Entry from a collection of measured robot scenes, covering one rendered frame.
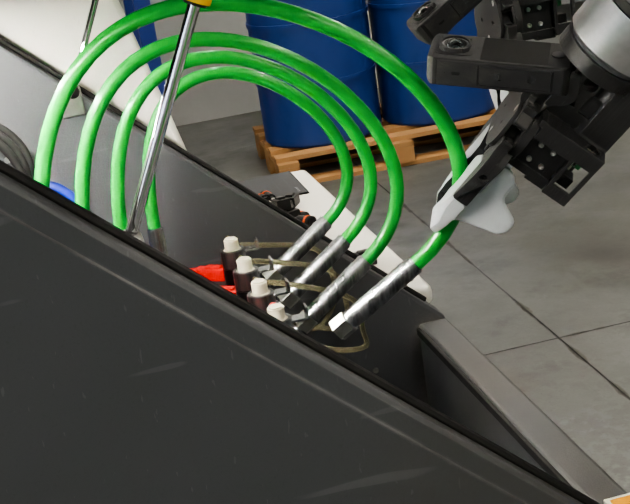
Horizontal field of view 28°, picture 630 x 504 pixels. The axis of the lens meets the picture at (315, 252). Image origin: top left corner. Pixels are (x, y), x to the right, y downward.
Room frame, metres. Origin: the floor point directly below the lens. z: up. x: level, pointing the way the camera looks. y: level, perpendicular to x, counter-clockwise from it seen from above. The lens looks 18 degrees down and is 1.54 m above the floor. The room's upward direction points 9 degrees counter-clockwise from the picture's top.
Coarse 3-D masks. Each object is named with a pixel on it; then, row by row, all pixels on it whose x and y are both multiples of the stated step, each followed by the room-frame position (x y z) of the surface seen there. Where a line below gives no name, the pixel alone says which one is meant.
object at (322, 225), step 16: (192, 80) 1.33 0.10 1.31; (208, 80) 1.33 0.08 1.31; (240, 80) 1.34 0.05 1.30; (256, 80) 1.34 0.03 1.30; (272, 80) 1.35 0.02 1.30; (176, 96) 1.33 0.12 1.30; (288, 96) 1.35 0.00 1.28; (304, 96) 1.35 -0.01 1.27; (320, 112) 1.35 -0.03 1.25; (336, 128) 1.36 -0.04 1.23; (144, 144) 1.32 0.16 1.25; (336, 144) 1.36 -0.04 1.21; (144, 160) 1.32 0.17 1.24; (352, 176) 1.36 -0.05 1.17; (336, 208) 1.35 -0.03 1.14; (160, 224) 1.32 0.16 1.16; (320, 224) 1.35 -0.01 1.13; (160, 240) 1.31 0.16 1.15; (304, 240) 1.35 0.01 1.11; (288, 256) 1.34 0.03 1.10; (272, 272) 1.34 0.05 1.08
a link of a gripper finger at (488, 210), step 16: (480, 160) 0.98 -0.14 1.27; (464, 176) 1.00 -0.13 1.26; (496, 176) 0.99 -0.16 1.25; (512, 176) 0.98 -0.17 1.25; (448, 192) 1.01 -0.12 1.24; (480, 192) 0.99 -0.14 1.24; (496, 192) 0.99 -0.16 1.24; (448, 208) 1.00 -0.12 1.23; (464, 208) 0.99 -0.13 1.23; (480, 208) 1.00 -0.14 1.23; (496, 208) 0.99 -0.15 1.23; (432, 224) 1.02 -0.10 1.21; (480, 224) 1.00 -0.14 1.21; (496, 224) 1.00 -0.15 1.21; (512, 224) 0.99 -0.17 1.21
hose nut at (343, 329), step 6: (342, 312) 1.04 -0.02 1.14; (336, 318) 1.04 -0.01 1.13; (342, 318) 1.03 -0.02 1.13; (330, 324) 1.04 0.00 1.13; (336, 324) 1.03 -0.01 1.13; (342, 324) 1.03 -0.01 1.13; (348, 324) 1.03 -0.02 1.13; (336, 330) 1.03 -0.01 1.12; (342, 330) 1.03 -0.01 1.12; (348, 330) 1.03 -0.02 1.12; (354, 330) 1.04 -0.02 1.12; (342, 336) 1.03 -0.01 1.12; (348, 336) 1.04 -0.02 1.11
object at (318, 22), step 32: (224, 0) 1.04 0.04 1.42; (256, 0) 1.04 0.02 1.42; (128, 32) 1.05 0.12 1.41; (320, 32) 1.04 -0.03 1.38; (352, 32) 1.03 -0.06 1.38; (384, 64) 1.03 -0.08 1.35; (64, 96) 1.05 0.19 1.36; (416, 96) 1.03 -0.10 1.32; (448, 128) 1.02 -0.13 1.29; (448, 224) 1.03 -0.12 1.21; (416, 256) 1.03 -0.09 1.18
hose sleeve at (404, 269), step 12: (408, 264) 1.03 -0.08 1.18; (396, 276) 1.03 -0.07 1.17; (408, 276) 1.03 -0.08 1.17; (372, 288) 1.04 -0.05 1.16; (384, 288) 1.03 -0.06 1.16; (396, 288) 1.03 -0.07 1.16; (360, 300) 1.04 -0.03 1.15; (372, 300) 1.03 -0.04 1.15; (384, 300) 1.03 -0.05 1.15; (348, 312) 1.04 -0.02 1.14; (360, 312) 1.03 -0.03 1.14; (372, 312) 1.03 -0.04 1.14
